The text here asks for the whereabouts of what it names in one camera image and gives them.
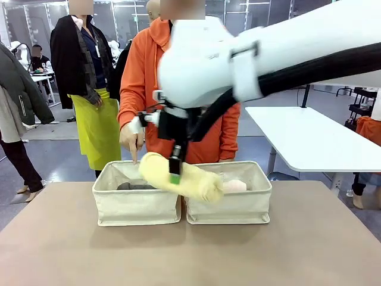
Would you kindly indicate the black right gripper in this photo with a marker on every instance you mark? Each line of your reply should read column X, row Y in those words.
column 174, row 128

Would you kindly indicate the yellow towel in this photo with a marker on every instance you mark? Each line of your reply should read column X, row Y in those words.
column 196, row 184

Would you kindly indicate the dark grey towel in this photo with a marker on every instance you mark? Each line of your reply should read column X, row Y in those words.
column 134, row 186

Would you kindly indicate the pink towel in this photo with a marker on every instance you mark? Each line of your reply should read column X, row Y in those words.
column 236, row 186

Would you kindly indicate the person's right forearm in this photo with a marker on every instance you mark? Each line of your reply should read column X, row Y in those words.
column 128, row 110

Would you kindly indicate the person's left forearm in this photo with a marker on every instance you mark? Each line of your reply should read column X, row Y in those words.
column 230, row 131

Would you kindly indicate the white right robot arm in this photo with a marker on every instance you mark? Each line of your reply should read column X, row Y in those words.
column 202, row 65

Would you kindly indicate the person's right hand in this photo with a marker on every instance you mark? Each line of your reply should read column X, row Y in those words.
column 132, row 141

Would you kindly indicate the person's left hand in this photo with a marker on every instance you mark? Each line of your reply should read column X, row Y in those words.
column 227, row 160

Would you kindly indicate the beige fabric basket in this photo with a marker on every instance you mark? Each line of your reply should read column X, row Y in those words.
column 232, row 211
column 137, row 208

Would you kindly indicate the mannequin black coat yellow apron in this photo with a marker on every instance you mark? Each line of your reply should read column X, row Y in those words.
column 89, row 125

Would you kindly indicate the person in orange hoodie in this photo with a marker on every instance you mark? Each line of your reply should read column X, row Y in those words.
column 140, row 74

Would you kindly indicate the white table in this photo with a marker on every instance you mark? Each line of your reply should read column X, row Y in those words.
column 312, row 137

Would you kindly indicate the white background desk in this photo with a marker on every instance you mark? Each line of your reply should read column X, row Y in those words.
column 44, row 79

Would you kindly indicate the seated person in black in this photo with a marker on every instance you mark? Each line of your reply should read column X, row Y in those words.
column 40, row 61

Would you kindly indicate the person in dark green coat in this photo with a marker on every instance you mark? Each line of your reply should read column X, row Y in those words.
column 18, row 89

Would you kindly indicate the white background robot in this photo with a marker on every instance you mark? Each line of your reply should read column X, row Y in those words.
column 21, row 53

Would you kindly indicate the black trolley cart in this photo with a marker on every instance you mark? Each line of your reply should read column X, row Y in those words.
column 361, row 107

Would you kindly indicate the figure in orange garment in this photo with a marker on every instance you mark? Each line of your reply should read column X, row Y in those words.
column 369, row 129

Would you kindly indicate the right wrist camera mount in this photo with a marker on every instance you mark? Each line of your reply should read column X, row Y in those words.
column 149, row 117

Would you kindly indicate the black camera pole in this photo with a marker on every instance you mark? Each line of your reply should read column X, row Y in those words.
column 305, row 96

